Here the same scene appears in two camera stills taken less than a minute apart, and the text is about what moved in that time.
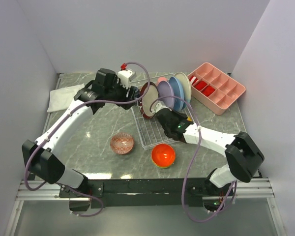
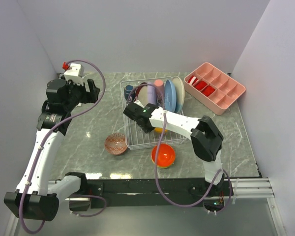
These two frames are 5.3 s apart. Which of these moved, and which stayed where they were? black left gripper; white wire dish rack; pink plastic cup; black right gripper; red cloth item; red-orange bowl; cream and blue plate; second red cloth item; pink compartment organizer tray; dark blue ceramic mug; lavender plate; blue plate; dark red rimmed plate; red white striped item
Moved: black left gripper; blue plate; white wire dish rack; lavender plate; pink plastic cup; cream and blue plate; dark blue ceramic mug; black right gripper; dark red rimmed plate
Stayed: red-orange bowl; red cloth item; pink compartment organizer tray; red white striped item; second red cloth item
